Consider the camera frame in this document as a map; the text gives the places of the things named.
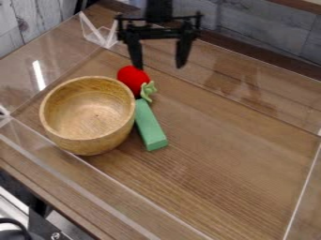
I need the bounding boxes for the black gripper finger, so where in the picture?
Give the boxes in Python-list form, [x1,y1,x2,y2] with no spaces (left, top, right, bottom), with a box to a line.
[126,33,144,69]
[176,29,197,68]

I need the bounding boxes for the clear acrylic tray enclosure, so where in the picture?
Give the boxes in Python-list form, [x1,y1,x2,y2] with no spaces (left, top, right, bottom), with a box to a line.
[0,19,321,240]

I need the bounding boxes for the black metal table bracket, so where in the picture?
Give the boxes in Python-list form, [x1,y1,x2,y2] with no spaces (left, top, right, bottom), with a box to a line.
[29,208,74,240]

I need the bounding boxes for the wooden bowl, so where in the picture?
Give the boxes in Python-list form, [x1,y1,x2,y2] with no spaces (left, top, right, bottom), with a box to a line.
[39,76,136,156]

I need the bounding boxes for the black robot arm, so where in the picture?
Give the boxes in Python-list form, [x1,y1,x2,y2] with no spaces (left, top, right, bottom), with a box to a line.
[114,0,204,69]

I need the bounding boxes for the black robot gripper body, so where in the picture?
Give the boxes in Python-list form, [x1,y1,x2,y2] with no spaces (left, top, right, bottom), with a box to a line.
[114,11,204,41]

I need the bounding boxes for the red plush fruit green leaves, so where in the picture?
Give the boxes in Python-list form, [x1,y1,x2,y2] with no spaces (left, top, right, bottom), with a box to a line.
[117,66,157,102]

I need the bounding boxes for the black cable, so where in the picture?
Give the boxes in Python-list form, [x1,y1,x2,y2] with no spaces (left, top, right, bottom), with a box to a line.
[0,217,33,240]

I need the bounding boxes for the green rectangular block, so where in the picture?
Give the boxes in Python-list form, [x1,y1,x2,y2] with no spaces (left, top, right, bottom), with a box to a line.
[136,98,169,151]

